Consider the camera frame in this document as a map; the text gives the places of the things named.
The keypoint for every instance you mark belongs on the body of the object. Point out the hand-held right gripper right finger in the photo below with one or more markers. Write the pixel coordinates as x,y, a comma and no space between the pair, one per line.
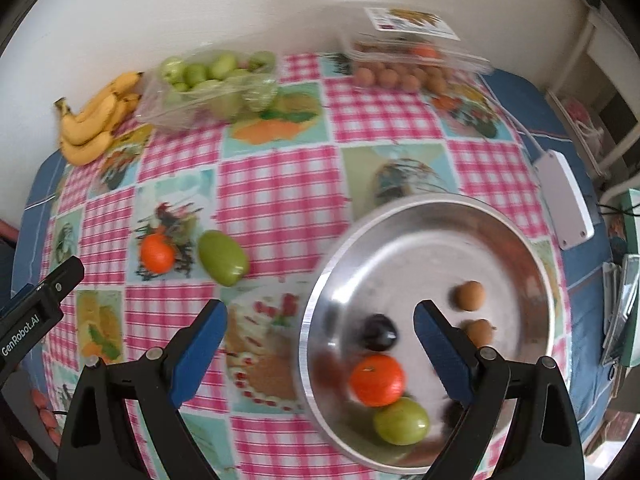
442,355

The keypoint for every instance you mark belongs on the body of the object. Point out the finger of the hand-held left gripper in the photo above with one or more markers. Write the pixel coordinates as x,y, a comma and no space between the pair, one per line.
58,286

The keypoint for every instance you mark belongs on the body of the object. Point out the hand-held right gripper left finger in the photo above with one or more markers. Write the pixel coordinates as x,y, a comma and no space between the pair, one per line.
200,350

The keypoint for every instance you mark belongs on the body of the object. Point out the round brown longan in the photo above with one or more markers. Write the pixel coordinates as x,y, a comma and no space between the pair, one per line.
470,295
480,332

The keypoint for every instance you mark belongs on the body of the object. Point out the dark purple plum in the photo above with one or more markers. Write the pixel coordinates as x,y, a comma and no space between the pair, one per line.
452,412
380,332

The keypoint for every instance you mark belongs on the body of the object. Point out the orange tangerine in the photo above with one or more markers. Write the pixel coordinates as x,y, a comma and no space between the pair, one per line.
377,379
157,254
425,51

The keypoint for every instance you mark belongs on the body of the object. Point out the oval green jujube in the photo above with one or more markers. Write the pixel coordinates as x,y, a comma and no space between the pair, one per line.
402,421
223,258

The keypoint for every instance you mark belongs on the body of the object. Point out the round metal bowl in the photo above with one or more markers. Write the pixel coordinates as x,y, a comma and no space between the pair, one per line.
425,260

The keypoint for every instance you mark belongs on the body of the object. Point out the person's left hand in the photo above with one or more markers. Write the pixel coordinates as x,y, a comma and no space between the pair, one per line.
47,417

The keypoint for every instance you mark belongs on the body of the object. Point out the yellow banana bunch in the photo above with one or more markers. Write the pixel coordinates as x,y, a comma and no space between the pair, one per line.
95,120

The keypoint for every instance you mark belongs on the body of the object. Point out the stack of magazines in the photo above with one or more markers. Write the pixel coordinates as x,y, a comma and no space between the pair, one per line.
620,305

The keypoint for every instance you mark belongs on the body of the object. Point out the pink checked printed tablecloth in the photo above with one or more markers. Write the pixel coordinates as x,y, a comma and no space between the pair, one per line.
280,180

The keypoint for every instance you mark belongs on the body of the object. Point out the red printed packet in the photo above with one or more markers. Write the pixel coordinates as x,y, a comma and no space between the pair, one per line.
620,420

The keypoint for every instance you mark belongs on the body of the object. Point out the white power strip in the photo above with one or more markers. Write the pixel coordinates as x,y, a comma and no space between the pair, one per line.
567,200

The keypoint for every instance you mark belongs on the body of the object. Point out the clear plastic bag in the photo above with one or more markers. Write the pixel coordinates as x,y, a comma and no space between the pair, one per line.
165,110

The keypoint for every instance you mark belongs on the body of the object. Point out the pile of green jujubes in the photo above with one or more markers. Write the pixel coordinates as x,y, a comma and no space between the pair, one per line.
210,72

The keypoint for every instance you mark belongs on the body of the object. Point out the pink item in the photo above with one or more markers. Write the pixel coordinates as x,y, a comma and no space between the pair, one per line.
580,112

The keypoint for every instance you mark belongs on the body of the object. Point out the pile of brown longans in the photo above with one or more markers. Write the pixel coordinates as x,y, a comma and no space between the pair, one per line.
400,77

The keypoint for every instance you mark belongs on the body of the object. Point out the clear plastic clamshell box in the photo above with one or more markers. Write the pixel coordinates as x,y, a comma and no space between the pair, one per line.
415,22

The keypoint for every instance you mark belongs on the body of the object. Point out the white wooden shelf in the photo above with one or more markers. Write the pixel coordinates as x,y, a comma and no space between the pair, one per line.
600,25

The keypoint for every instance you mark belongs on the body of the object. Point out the red furniture rail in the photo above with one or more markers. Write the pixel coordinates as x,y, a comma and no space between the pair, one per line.
7,228

